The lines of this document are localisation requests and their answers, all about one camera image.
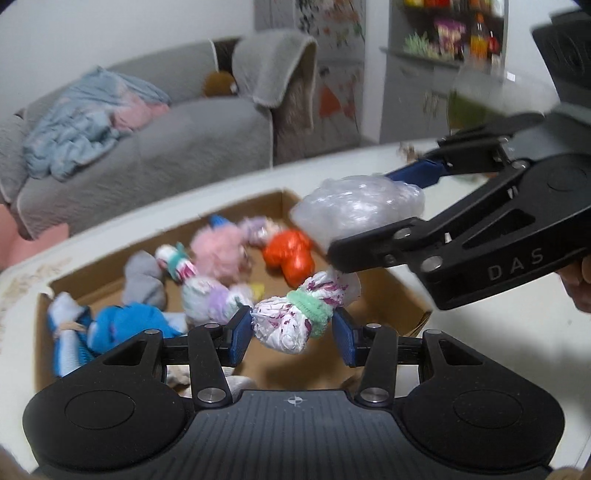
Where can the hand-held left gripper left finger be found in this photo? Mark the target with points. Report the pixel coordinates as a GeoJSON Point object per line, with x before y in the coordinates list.
{"type": "Point", "coordinates": [240, 332]}

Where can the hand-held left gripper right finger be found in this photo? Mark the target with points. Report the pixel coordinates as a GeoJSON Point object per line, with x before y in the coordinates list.
{"type": "Point", "coordinates": [344, 339]}

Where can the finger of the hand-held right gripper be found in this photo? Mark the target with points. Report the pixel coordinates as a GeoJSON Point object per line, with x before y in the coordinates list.
{"type": "Point", "coordinates": [364, 249]}
{"type": "Point", "coordinates": [425, 173]}

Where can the speckled bundle with green tie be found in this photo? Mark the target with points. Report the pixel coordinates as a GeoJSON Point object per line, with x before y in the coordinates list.
{"type": "Point", "coordinates": [281, 323]}

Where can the bubble wrap bundle teal tie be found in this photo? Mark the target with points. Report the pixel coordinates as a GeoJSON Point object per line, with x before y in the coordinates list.
{"type": "Point", "coordinates": [355, 207]}

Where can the brown cardboard box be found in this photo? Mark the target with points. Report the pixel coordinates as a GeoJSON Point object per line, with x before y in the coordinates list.
{"type": "Point", "coordinates": [392, 295]}

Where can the person's right hand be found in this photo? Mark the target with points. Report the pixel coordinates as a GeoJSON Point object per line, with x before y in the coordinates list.
{"type": "Point", "coordinates": [579, 286]}

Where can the small brown scrap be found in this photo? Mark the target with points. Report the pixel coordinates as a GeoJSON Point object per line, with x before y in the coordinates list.
{"type": "Point", "coordinates": [407, 152]}

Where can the white and purple bundle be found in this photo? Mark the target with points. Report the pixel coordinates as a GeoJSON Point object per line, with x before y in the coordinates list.
{"type": "Point", "coordinates": [207, 295]}

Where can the grey cabinet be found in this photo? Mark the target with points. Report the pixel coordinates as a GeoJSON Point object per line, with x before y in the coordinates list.
{"type": "Point", "coordinates": [406, 101]}

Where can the orange plastic bundle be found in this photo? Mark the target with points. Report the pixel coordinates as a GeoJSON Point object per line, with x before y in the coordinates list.
{"type": "Point", "coordinates": [286, 256]}

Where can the pink fluffy toy with eyes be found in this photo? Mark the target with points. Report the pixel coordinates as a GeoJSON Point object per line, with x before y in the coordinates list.
{"type": "Point", "coordinates": [217, 251]}

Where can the small colourful striped bundle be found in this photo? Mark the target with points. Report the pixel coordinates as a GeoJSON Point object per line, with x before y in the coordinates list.
{"type": "Point", "coordinates": [178, 265]}

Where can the peach and lilac bundle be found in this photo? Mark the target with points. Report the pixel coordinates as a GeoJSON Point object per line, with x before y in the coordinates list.
{"type": "Point", "coordinates": [258, 228]}

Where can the plain grey bundle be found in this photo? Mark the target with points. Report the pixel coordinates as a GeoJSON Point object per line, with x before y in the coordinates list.
{"type": "Point", "coordinates": [143, 281]}

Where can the clear plastic tank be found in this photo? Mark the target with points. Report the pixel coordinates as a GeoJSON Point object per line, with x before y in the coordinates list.
{"type": "Point", "coordinates": [503, 92]}

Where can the small blue bundle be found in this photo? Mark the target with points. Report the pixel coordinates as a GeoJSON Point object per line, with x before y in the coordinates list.
{"type": "Point", "coordinates": [215, 221]}

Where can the blue knit bundle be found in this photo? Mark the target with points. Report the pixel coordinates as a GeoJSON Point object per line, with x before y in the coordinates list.
{"type": "Point", "coordinates": [124, 323]}

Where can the printed folding screen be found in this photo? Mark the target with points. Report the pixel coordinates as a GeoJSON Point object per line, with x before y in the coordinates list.
{"type": "Point", "coordinates": [332, 92]}

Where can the green plant decoration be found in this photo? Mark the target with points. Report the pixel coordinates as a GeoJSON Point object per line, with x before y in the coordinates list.
{"type": "Point", "coordinates": [420, 45]}

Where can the purple snack packet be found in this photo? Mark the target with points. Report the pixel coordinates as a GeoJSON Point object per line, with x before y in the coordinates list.
{"type": "Point", "coordinates": [450, 37]}

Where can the orange drink bottle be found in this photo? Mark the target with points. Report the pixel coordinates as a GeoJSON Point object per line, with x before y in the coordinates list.
{"type": "Point", "coordinates": [479, 41]}

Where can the blue and white bundle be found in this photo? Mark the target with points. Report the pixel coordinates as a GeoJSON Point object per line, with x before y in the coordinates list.
{"type": "Point", "coordinates": [64, 346]}

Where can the grey quilted sofa cover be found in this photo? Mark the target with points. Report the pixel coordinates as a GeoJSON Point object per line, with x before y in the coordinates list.
{"type": "Point", "coordinates": [272, 64]}
{"type": "Point", "coordinates": [9, 157]}

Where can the grey sofa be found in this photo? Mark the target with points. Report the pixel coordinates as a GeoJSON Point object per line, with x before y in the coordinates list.
{"type": "Point", "coordinates": [184, 138]}

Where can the brown plush toy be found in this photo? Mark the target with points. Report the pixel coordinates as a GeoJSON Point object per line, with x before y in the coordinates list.
{"type": "Point", "coordinates": [219, 84]}

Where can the pink chair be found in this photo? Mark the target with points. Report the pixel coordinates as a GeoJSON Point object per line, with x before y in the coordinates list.
{"type": "Point", "coordinates": [18, 244]}

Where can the pink cloth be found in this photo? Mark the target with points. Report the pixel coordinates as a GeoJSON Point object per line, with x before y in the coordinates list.
{"type": "Point", "coordinates": [138, 113]}

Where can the light blue blanket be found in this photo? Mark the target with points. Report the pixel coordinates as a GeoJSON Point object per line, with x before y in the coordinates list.
{"type": "Point", "coordinates": [74, 134]}

